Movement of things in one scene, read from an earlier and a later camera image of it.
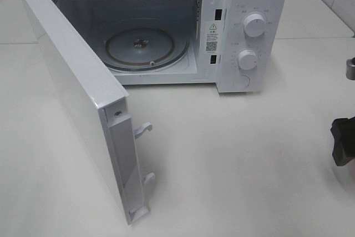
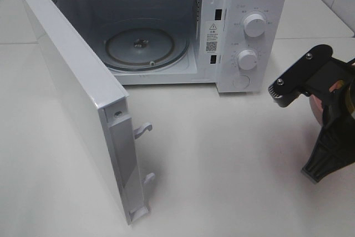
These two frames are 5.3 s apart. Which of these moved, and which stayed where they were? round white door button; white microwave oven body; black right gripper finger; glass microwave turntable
Moved: black right gripper finger
Stayed: glass microwave turntable; round white door button; white microwave oven body
